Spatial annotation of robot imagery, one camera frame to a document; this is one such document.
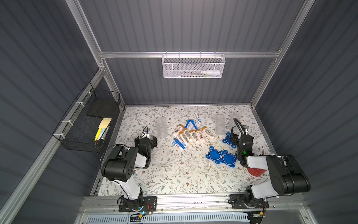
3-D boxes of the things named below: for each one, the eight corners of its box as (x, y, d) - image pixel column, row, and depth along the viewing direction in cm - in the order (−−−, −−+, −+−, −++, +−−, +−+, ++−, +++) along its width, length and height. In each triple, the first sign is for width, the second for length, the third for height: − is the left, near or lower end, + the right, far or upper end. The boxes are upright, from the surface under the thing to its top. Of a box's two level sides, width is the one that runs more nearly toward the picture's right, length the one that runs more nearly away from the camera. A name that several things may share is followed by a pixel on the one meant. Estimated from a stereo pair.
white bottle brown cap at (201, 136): (202, 144, 99) (202, 143, 97) (195, 131, 106) (195, 129, 104) (206, 143, 99) (207, 141, 97) (199, 130, 107) (200, 128, 105)
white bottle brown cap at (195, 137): (196, 146, 97) (196, 144, 96) (189, 132, 105) (189, 130, 103) (202, 144, 98) (202, 142, 97) (194, 130, 106) (194, 128, 104)
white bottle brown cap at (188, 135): (189, 142, 99) (189, 141, 97) (183, 130, 106) (183, 129, 104) (193, 141, 100) (193, 139, 98) (186, 129, 106) (186, 127, 105)
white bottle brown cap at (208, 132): (211, 140, 101) (212, 138, 99) (201, 129, 107) (201, 127, 106) (214, 138, 102) (215, 136, 100) (204, 127, 108) (204, 125, 107)
